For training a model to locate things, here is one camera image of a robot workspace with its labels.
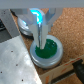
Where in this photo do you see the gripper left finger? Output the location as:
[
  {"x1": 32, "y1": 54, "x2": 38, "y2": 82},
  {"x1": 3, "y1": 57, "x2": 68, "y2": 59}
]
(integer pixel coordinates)
[{"x1": 19, "y1": 8, "x2": 44, "y2": 48}]

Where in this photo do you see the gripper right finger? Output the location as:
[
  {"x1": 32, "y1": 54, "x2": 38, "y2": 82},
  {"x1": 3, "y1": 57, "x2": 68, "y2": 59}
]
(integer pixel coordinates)
[{"x1": 41, "y1": 8, "x2": 63, "y2": 47}]

